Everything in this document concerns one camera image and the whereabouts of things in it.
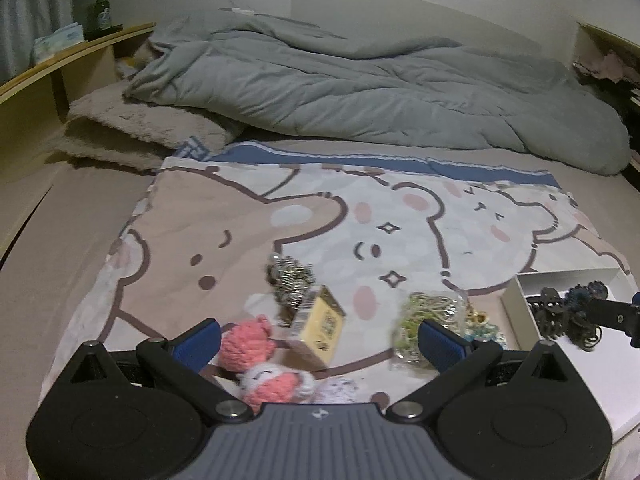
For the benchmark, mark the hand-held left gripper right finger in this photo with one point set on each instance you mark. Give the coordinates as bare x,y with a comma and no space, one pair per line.
440,344

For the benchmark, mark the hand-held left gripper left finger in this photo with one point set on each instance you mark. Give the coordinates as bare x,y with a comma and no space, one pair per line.
202,342

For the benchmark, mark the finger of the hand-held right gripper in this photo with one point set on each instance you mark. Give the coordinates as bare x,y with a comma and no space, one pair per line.
612,317

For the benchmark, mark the white cardboard box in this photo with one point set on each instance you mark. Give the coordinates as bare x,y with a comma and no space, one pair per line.
575,375

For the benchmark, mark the blue flower hair clip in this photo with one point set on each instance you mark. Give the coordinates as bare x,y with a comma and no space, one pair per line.
585,294

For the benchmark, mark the pink and white crochet doll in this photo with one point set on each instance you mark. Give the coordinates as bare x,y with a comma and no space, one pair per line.
260,375

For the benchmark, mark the white grey crochet toy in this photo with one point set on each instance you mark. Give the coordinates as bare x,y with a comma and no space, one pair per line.
336,391

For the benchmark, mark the small yellow cardboard box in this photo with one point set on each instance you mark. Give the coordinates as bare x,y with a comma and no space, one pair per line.
320,322

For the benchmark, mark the printed bear blanket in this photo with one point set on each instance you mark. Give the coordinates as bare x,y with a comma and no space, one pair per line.
200,220

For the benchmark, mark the beige fluffy blanket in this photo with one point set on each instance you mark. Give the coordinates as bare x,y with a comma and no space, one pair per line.
140,125

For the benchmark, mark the pile of pink clothes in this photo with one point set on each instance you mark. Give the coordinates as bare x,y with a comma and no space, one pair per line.
607,65

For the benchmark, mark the grey quilted duvet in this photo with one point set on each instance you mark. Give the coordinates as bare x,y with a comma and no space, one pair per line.
350,90

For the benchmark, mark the wooden bedside shelf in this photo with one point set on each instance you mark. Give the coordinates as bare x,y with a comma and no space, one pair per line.
80,67

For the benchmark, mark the black tray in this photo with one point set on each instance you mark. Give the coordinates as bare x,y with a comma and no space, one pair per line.
112,30

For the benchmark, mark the tissue pack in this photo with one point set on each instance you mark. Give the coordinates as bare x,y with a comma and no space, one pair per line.
57,42

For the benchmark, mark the white power strip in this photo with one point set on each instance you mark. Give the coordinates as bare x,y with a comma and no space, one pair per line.
237,10

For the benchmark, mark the green glass bottle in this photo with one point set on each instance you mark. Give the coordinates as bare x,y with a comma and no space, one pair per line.
100,12

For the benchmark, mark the grey curtain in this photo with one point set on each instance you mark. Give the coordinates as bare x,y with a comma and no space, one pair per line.
30,20

